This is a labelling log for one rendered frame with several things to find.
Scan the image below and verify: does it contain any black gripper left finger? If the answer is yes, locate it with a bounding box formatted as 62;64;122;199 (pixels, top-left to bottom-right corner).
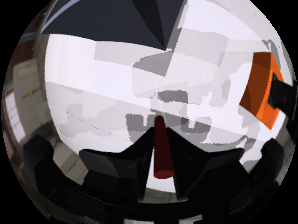
78;127;154;201

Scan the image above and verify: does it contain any dark red peg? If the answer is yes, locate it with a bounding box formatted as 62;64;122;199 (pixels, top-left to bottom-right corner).
154;116;174;180

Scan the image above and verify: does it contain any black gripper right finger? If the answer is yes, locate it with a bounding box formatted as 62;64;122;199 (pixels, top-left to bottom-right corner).
166;127;245;201

